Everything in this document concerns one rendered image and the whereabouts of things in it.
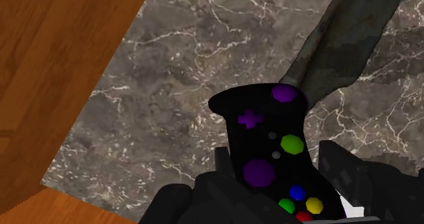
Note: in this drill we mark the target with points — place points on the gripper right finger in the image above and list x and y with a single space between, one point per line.
381 187

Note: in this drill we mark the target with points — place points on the black game controller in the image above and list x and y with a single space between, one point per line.
261 140

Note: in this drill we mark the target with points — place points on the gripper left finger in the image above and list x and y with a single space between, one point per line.
205 200

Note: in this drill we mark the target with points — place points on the dark green long flat object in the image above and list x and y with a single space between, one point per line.
347 38

